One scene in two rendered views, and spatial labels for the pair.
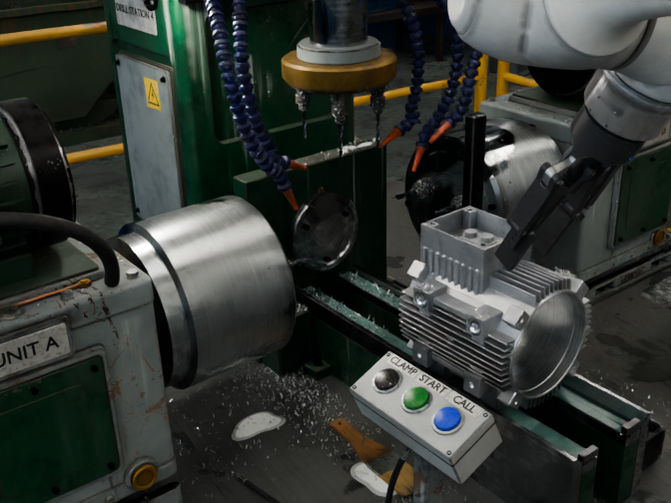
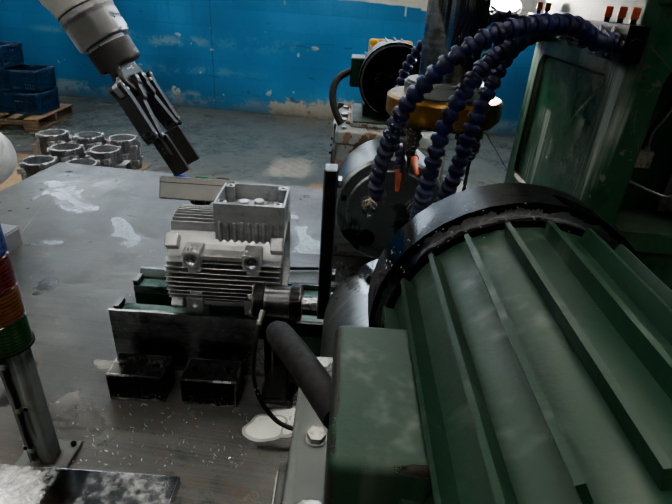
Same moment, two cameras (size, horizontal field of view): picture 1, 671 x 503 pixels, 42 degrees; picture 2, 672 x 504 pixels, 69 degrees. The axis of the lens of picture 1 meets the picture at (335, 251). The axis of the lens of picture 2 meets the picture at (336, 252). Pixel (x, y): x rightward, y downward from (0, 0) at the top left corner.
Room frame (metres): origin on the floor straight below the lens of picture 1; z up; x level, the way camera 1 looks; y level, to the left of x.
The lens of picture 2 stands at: (1.71, -0.75, 1.47)
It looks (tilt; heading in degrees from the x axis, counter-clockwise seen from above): 28 degrees down; 127
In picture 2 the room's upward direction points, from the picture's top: 4 degrees clockwise
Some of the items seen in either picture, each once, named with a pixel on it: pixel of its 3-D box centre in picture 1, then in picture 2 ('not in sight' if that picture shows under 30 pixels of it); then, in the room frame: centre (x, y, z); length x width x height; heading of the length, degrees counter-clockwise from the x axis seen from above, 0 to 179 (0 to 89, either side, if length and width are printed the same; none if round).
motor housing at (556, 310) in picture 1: (493, 317); (233, 257); (1.08, -0.22, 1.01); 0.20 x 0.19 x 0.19; 38
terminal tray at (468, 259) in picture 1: (475, 250); (253, 213); (1.11, -0.20, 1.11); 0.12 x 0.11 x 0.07; 38
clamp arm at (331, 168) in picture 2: (473, 191); (326, 246); (1.30, -0.22, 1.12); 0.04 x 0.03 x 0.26; 37
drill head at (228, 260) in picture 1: (168, 301); (386, 189); (1.11, 0.24, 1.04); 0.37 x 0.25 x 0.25; 127
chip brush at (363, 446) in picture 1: (373, 454); not in sight; (1.05, -0.05, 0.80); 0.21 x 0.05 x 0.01; 34
